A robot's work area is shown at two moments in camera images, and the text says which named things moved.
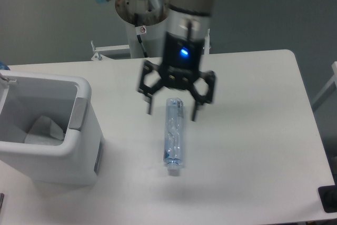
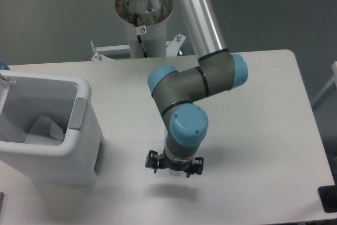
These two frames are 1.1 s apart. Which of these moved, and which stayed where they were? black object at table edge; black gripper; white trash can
Moved: black gripper
Stayed: white trash can; black object at table edge
